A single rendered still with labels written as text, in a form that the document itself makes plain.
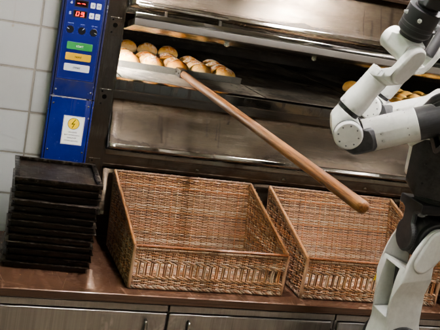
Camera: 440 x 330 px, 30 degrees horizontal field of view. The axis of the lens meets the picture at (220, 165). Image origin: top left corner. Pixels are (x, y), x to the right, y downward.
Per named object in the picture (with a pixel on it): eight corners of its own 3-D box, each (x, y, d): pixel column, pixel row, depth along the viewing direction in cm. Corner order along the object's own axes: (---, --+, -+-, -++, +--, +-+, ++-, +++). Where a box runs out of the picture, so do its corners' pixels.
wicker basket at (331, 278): (253, 249, 329) (266, 183, 323) (377, 259, 346) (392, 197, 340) (297, 299, 284) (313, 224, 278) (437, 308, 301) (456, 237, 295)
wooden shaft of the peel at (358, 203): (368, 215, 174) (372, 201, 174) (356, 214, 173) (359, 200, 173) (186, 78, 333) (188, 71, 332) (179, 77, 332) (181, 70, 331)
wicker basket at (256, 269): (100, 238, 309) (111, 167, 303) (239, 247, 328) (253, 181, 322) (125, 289, 264) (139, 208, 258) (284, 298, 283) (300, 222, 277)
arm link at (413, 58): (399, 27, 211) (363, 67, 215) (420, 46, 205) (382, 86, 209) (410, 36, 216) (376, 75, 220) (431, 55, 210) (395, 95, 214)
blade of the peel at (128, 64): (240, 84, 349) (241, 78, 348) (112, 65, 332) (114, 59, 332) (218, 71, 382) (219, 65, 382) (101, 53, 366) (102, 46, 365)
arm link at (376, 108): (377, 135, 281) (440, 124, 269) (361, 132, 271) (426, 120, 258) (374, 103, 283) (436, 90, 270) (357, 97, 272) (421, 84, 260)
